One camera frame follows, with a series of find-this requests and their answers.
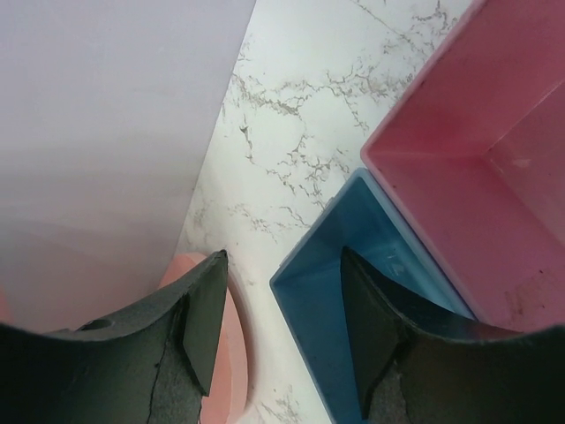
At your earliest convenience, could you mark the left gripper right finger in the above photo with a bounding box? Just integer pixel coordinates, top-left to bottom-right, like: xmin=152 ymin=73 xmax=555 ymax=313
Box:
xmin=341 ymin=248 xmax=564 ymax=423

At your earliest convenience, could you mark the pink drawer bin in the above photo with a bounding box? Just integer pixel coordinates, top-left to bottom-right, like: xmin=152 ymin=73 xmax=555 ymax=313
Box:
xmin=361 ymin=0 xmax=564 ymax=331

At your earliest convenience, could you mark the pink wooden tiered shelf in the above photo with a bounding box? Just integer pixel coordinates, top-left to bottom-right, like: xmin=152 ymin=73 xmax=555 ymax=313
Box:
xmin=151 ymin=276 xmax=251 ymax=423

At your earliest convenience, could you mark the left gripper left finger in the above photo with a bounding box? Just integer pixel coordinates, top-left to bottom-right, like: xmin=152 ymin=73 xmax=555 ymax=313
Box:
xmin=1 ymin=250 xmax=228 ymax=423

